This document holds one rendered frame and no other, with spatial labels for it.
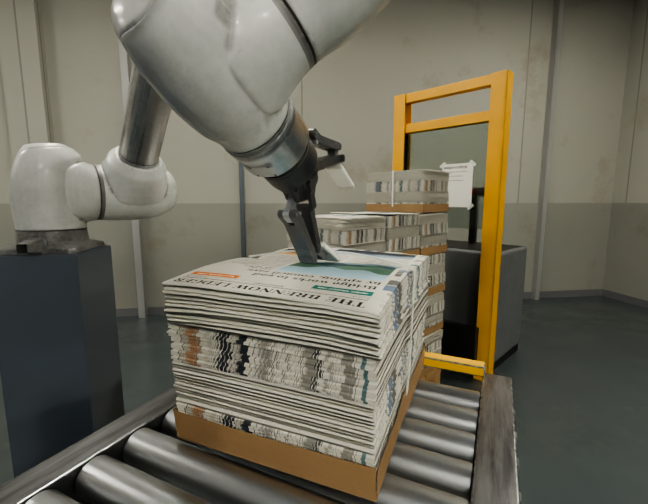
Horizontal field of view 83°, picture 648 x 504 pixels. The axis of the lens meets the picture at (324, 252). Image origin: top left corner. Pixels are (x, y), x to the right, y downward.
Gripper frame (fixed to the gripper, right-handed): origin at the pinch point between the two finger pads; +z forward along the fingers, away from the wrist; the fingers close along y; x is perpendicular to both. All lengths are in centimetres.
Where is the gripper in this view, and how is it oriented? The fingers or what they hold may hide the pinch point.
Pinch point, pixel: (337, 219)
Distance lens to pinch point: 62.4
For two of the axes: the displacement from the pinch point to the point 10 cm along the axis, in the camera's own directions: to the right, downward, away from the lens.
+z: 3.9, 3.4, 8.6
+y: -2.0, 9.4, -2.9
